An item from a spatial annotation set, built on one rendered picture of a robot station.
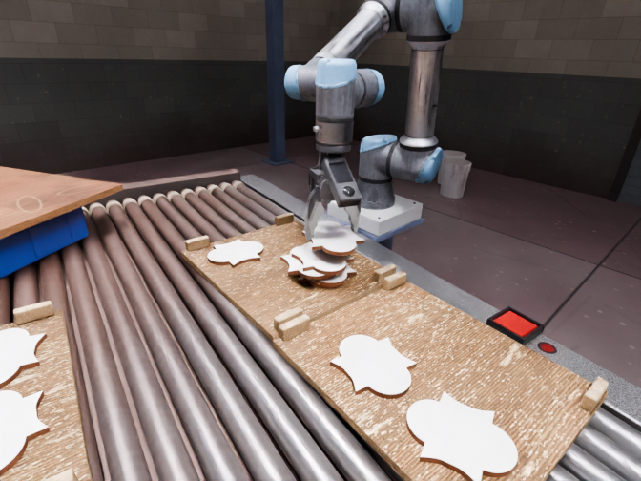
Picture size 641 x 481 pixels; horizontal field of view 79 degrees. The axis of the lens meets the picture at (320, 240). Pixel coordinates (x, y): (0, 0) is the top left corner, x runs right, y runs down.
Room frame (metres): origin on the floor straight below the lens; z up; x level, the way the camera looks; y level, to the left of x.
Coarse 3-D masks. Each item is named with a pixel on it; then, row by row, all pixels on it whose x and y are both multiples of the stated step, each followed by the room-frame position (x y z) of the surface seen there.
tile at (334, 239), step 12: (324, 228) 0.80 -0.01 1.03; (336, 228) 0.80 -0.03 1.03; (348, 228) 0.81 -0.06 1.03; (312, 240) 0.75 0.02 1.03; (324, 240) 0.74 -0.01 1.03; (336, 240) 0.75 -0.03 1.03; (348, 240) 0.75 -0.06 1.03; (360, 240) 0.75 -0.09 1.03; (336, 252) 0.70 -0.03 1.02; (348, 252) 0.71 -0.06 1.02
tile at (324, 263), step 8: (304, 248) 0.79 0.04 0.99; (296, 256) 0.76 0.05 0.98; (304, 256) 0.75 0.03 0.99; (312, 256) 0.75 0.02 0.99; (320, 256) 0.75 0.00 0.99; (328, 256) 0.75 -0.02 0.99; (336, 256) 0.76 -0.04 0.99; (344, 256) 0.76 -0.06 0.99; (304, 264) 0.71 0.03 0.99; (312, 264) 0.71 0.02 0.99; (320, 264) 0.72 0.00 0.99; (328, 264) 0.72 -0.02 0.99; (336, 264) 0.72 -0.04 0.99; (344, 264) 0.72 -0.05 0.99; (320, 272) 0.69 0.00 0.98; (328, 272) 0.69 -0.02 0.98; (336, 272) 0.69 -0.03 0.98
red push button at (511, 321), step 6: (510, 312) 0.65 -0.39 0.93; (498, 318) 0.63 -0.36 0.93; (504, 318) 0.63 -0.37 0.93; (510, 318) 0.63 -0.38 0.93; (516, 318) 0.63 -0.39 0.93; (522, 318) 0.63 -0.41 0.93; (504, 324) 0.61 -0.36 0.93; (510, 324) 0.61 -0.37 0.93; (516, 324) 0.61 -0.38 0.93; (522, 324) 0.61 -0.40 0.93; (528, 324) 0.61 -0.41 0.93; (534, 324) 0.61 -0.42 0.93; (516, 330) 0.59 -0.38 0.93; (522, 330) 0.59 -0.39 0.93; (528, 330) 0.59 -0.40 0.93; (522, 336) 0.57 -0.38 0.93
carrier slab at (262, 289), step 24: (264, 240) 0.93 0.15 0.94; (288, 240) 0.93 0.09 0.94; (192, 264) 0.80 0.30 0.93; (240, 264) 0.79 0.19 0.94; (264, 264) 0.80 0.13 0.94; (360, 264) 0.81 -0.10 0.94; (216, 288) 0.71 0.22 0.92; (240, 288) 0.69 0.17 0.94; (264, 288) 0.70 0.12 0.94; (288, 288) 0.70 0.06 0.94; (312, 288) 0.70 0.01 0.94; (336, 288) 0.70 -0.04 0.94; (360, 288) 0.71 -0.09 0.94; (264, 312) 0.61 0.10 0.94; (312, 312) 0.62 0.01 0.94
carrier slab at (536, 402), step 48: (336, 336) 0.55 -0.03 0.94; (384, 336) 0.55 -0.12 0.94; (432, 336) 0.56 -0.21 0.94; (480, 336) 0.56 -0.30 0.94; (336, 384) 0.44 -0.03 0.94; (432, 384) 0.44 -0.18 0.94; (480, 384) 0.45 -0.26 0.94; (528, 384) 0.45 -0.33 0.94; (576, 384) 0.45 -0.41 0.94; (384, 432) 0.36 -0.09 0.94; (528, 432) 0.36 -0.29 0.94; (576, 432) 0.37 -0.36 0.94; (432, 480) 0.29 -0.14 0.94; (528, 480) 0.30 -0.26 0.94
